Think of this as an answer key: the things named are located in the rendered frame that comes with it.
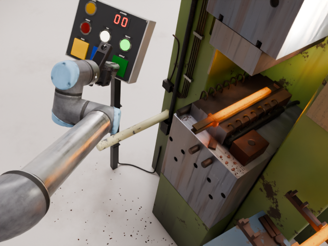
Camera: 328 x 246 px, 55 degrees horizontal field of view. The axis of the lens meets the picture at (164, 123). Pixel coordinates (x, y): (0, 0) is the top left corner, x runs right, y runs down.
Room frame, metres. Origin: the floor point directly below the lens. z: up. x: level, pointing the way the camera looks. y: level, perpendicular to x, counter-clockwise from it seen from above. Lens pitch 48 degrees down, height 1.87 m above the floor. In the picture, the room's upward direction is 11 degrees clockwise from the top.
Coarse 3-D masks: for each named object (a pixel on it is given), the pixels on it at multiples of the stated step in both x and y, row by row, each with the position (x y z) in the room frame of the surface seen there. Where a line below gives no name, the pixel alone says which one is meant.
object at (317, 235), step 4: (324, 228) 0.47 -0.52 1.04; (320, 232) 0.46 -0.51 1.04; (324, 232) 0.46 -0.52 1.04; (312, 236) 0.44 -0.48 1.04; (316, 236) 0.44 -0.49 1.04; (320, 236) 0.44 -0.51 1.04; (324, 236) 0.45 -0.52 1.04; (308, 240) 0.42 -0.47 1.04; (312, 240) 0.43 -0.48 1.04; (316, 240) 0.43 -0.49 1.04; (320, 240) 0.43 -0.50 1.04; (324, 240) 0.43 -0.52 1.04; (304, 244) 0.41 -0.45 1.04; (308, 244) 0.41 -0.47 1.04; (312, 244) 0.41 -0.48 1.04; (316, 244) 0.42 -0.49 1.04; (320, 244) 0.42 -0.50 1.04
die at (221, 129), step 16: (240, 80) 1.16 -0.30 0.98; (256, 80) 1.17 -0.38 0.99; (208, 96) 1.01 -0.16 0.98; (224, 96) 1.02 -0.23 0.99; (240, 96) 1.04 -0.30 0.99; (272, 96) 1.08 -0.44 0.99; (288, 96) 1.10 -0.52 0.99; (192, 112) 0.94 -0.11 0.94; (208, 112) 0.91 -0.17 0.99; (240, 112) 0.94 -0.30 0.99; (208, 128) 0.87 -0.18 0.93; (224, 128) 0.83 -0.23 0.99
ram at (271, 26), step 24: (216, 0) 0.97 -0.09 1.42; (240, 0) 0.91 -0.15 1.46; (264, 0) 0.85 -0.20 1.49; (288, 0) 0.81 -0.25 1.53; (312, 0) 0.81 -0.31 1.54; (240, 24) 0.89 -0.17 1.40; (264, 24) 0.83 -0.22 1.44; (288, 24) 0.79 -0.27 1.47; (312, 24) 0.86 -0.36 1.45; (264, 48) 0.81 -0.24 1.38; (288, 48) 0.81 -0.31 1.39
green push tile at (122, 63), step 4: (116, 56) 1.08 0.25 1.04; (112, 60) 1.08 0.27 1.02; (116, 60) 1.07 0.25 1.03; (120, 60) 1.07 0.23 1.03; (124, 60) 1.07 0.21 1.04; (120, 64) 1.06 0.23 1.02; (124, 64) 1.06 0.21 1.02; (120, 68) 1.05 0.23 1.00; (124, 68) 1.05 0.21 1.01; (120, 72) 1.04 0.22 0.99; (124, 72) 1.04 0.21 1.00; (120, 76) 1.04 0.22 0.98
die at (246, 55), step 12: (216, 24) 0.95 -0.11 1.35; (216, 36) 0.94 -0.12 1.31; (228, 36) 0.91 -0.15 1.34; (240, 36) 0.88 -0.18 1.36; (216, 48) 0.93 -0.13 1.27; (228, 48) 0.90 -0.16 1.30; (240, 48) 0.87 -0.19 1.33; (252, 48) 0.84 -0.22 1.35; (300, 48) 0.99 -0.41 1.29; (240, 60) 0.86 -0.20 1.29; (252, 60) 0.83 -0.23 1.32; (264, 60) 0.84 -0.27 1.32; (276, 60) 0.90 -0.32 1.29; (252, 72) 0.82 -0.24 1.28
